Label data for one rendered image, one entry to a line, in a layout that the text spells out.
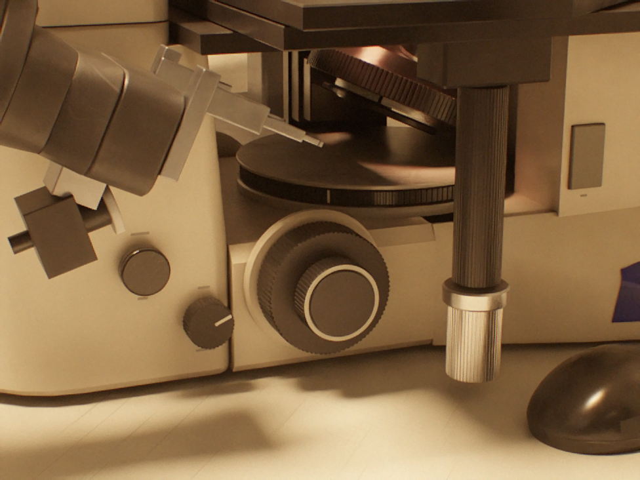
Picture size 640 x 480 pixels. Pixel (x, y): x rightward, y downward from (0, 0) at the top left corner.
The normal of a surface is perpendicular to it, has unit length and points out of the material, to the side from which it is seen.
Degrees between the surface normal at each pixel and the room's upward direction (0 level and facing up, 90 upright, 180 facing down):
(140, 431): 0
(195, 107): 90
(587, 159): 90
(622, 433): 82
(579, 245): 49
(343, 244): 90
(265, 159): 0
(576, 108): 90
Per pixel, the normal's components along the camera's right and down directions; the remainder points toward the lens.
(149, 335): 0.36, 0.27
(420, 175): 0.00, -0.96
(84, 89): 0.04, 0.14
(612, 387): -0.14, -0.61
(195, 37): -0.93, 0.11
